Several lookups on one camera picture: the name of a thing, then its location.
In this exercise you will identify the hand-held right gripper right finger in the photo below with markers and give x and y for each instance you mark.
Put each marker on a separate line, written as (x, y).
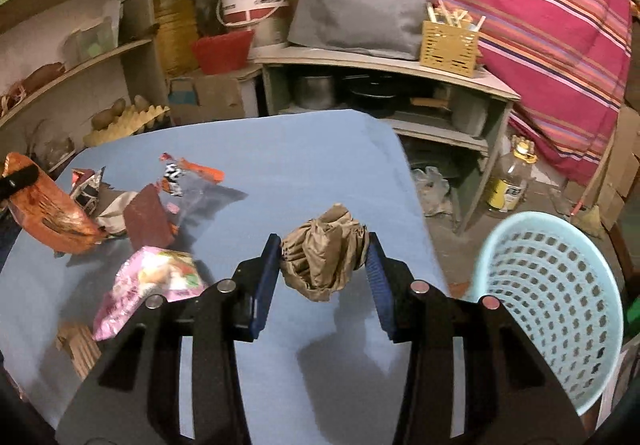
(381, 295)

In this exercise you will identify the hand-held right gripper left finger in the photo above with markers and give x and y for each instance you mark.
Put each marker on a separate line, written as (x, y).
(264, 287)

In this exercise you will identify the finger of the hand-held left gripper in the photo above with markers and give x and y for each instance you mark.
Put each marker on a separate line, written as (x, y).
(17, 181)

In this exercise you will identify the orange snack packet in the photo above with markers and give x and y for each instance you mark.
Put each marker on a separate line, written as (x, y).
(50, 217)

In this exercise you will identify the brown paper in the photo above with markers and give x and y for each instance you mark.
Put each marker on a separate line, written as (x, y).
(320, 250)

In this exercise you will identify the red snack packet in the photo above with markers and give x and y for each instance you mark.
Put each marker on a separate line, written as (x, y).
(150, 217)

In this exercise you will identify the clear orange plastic wrapper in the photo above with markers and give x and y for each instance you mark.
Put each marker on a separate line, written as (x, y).
(192, 171)

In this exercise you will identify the light blue plastic basket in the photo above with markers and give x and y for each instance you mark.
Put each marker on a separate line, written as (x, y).
(550, 300)

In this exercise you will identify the crumpled clear plastic bag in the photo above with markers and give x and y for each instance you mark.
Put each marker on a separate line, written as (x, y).
(52, 147)

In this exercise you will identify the small silver red wrapper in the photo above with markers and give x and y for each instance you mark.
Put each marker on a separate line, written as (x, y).
(87, 192)

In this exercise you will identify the brown potato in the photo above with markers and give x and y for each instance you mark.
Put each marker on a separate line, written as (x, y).
(141, 103)
(119, 107)
(102, 118)

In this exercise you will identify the reddish brown produce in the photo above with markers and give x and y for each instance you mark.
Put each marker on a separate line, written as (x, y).
(42, 77)

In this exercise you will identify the wooden shelf unit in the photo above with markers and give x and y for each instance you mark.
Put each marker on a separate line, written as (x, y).
(65, 74)

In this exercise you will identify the pink snack packet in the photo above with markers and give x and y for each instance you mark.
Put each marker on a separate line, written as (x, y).
(145, 281)

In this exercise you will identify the yellow egg tray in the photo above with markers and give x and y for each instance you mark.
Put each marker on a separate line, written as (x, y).
(125, 126)

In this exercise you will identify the clear plastic container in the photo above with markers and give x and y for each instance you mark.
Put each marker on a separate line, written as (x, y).
(95, 39)

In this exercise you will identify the clear bottle yellow cap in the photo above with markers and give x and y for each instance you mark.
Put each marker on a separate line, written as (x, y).
(510, 180)

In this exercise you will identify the brown cardboard piece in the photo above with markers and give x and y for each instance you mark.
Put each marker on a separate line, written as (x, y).
(80, 349)

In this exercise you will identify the cardboard box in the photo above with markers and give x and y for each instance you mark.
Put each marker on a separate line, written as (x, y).
(220, 96)

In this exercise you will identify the black pan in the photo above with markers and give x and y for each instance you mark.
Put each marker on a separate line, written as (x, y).
(372, 95)

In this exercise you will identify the small steel pot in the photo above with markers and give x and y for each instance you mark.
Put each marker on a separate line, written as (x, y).
(314, 92)

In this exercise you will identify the yellow oil bottle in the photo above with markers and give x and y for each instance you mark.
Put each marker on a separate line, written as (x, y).
(175, 25)

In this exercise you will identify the straw broom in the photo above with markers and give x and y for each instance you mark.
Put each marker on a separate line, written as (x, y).
(592, 221)

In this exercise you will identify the low grey cabinet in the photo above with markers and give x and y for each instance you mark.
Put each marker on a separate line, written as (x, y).
(480, 90)

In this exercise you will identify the red plastic basket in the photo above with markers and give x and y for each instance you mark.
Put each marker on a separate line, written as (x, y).
(220, 52)

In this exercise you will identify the yellow perforated holder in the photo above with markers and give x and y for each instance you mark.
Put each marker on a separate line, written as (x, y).
(445, 51)

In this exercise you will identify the flat cardboard sheets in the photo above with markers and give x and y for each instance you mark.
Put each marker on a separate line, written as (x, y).
(620, 165)

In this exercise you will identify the bundle of pale sticks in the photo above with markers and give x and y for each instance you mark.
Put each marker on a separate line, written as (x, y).
(452, 17)

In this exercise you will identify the grey cloth cover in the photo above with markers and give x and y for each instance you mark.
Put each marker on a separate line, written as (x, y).
(360, 0)

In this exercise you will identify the pink striped blanket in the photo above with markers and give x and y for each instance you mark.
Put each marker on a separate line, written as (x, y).
(525, 25)

